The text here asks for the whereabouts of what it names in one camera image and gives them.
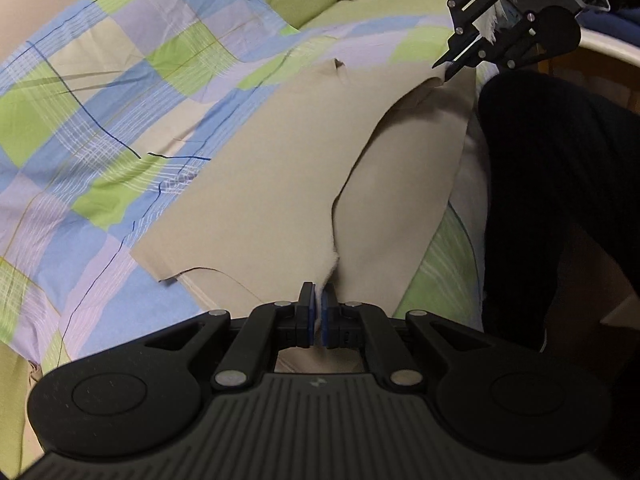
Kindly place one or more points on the dark blue cloth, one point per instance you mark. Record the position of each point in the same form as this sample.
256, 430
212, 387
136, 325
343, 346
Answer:
610, 22

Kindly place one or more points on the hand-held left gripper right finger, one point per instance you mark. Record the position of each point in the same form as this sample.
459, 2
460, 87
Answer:
327, 316

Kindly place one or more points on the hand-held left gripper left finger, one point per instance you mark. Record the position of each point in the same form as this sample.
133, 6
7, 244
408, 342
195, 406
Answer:
312, 312

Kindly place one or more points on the person's leg in black pants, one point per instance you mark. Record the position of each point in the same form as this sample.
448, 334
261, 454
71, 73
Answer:
555, 180

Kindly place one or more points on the beige cloth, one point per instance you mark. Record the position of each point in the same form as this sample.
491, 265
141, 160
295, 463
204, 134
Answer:
280, 170

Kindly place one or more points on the checked blue green blanket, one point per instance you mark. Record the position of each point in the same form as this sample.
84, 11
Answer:
115, 125

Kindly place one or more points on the cream bed frame edge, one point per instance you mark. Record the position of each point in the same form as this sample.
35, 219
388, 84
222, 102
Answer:
607, 45

